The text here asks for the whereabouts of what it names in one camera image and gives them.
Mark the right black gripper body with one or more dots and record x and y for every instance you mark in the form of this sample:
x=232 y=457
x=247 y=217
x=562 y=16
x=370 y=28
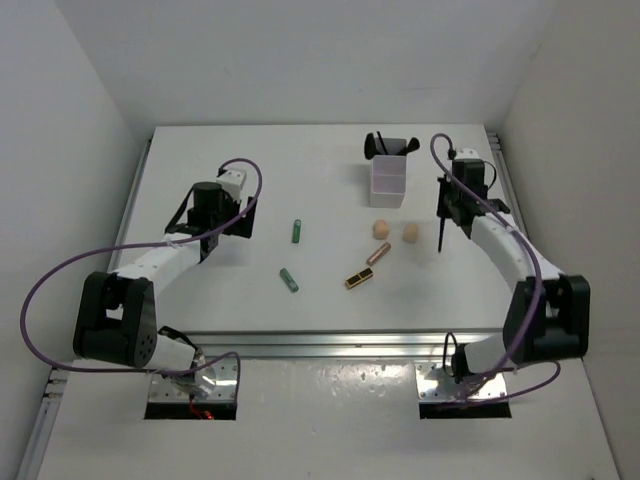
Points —
x=446 y=197

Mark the small black angled brush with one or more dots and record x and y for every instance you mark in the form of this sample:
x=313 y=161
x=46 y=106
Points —
x=441 y=235

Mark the beige makeup sponge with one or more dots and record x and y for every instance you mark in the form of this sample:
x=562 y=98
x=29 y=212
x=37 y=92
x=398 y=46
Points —
x=411 y=233
x=381 y=229

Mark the black fan makeup brush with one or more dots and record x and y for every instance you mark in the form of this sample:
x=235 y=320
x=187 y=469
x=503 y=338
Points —
x=371 y=146

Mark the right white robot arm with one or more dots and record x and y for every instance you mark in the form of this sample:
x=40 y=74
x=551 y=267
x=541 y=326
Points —
x=549 y=313

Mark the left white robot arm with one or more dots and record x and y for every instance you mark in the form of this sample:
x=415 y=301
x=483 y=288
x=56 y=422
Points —
x=117 y=322

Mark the green lip balm tube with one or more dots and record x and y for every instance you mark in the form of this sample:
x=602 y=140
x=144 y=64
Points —
x=296 y=231
x=288 y=280

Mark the white compartment organizer box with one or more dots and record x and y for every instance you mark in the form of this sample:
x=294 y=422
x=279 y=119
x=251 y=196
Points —
x=388 y=180

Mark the rose gold lipstick tube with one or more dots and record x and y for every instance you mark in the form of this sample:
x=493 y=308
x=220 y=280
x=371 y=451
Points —
x=379 y=253

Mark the black gold lipstick case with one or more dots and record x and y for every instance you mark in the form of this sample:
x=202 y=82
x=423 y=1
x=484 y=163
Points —
x=359 y=278

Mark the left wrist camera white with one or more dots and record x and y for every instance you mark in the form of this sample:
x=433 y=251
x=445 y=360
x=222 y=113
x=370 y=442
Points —
x=232 y=181

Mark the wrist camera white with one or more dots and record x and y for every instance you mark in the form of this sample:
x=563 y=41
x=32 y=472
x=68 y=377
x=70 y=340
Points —
x=467 y=154
x=232 y=181

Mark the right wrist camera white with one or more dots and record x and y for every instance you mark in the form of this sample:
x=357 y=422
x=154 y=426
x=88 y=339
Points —
x=467 y=154

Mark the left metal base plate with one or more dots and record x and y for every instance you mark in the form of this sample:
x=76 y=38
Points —
x=215 y=384

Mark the metal base plate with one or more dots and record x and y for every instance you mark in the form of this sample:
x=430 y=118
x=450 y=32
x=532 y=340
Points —
x=215 y=384
x=435 y=386

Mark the aluminium table frame rail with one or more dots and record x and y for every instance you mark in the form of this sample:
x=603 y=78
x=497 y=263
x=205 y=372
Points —
x=306 y=345

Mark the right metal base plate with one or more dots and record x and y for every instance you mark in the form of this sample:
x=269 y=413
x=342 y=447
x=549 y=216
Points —
x=435 y=386

